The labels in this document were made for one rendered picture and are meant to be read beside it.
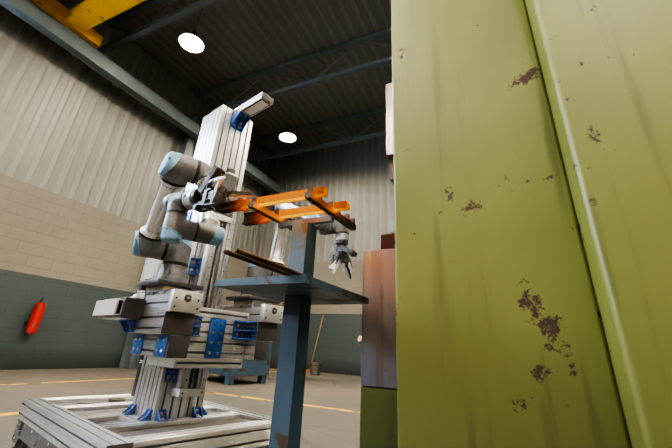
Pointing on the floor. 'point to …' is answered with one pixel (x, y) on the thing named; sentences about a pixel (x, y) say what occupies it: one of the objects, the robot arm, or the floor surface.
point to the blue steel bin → (245, 370)
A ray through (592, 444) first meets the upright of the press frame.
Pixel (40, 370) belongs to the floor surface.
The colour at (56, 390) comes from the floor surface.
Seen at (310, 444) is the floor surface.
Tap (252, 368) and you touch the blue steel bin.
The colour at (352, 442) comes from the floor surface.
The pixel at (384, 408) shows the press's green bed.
